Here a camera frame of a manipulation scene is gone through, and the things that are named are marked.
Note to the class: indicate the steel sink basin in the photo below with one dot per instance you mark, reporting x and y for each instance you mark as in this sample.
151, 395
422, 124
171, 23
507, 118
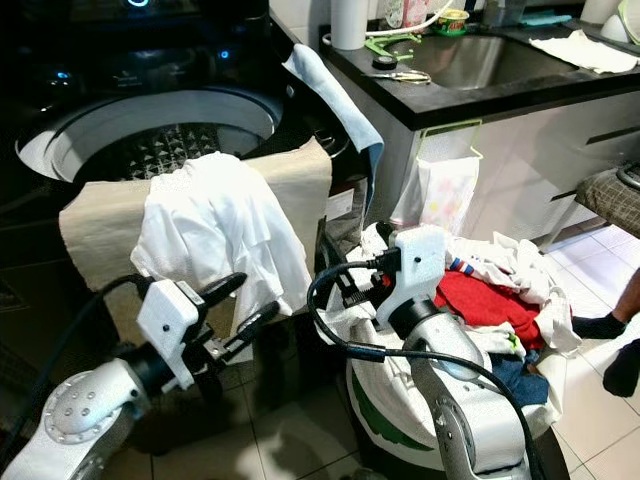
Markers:
480, 62

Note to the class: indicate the plastic bag on green holder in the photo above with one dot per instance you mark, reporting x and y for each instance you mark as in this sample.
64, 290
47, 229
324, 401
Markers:
445, 190

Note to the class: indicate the large white garment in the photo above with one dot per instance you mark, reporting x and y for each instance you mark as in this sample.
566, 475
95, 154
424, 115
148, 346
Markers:
220, 230

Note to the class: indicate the teal flat object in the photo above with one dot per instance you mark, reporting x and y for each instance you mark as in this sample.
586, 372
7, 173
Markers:
546, 17

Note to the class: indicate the green cup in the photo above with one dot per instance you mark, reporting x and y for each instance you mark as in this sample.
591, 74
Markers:
453, 20

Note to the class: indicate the white cylinder roll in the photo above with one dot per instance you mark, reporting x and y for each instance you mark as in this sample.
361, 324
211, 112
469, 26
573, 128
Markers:
348, 25

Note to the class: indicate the red garment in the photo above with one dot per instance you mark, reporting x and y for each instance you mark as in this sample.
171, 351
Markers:
490, 300

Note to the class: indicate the green plastic hanger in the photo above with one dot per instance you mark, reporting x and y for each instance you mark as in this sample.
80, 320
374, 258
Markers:
385, 45

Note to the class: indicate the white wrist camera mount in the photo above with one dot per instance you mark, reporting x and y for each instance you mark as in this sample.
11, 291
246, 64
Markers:
420, 265
165, 325

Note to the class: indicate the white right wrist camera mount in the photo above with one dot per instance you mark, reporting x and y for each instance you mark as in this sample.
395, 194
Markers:
420, 265

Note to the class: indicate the person's leg with black sock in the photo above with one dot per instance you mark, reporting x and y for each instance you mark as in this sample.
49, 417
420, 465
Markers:
600, 326
622, 370

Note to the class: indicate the beige towel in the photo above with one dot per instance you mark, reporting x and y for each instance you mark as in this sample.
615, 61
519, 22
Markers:
100, 235

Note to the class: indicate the black-topped white sink cabinet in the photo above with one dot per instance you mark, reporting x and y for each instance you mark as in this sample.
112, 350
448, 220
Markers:
510, 105

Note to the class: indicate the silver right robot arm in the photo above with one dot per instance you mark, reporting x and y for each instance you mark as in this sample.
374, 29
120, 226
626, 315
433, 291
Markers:
470, 420

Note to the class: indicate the white garment with coloured trim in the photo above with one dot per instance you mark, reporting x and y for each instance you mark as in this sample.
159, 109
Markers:
530, 270

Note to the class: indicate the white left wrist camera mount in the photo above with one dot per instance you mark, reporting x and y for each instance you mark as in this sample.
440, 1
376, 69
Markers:
165, 325

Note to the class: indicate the white round vessel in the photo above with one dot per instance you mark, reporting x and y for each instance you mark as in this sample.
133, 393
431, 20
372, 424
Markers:
622, 18

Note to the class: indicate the white green laundry basket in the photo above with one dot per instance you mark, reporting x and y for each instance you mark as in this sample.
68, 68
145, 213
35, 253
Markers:
390, 410

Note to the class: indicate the scissors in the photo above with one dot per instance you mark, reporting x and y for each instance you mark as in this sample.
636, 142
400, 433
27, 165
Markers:
410, 76

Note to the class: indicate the steel washer drum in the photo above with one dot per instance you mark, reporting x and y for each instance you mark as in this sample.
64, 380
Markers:
160, 150

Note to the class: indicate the black top-load washing machine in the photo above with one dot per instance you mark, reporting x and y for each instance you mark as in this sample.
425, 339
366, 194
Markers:
120, 60

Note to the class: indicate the black round sink plug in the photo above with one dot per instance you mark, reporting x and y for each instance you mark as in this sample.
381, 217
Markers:
384, 62

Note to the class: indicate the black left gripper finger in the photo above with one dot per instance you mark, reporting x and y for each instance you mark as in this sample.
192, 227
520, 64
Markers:
225, 287
252, 328

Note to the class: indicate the light blue white cloth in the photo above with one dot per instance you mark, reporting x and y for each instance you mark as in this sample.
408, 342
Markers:
335, 95

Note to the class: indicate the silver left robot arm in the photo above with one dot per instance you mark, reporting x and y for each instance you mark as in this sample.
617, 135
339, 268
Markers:
80, 410

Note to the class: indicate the floral print container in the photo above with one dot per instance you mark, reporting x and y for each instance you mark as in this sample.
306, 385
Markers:
402, 12

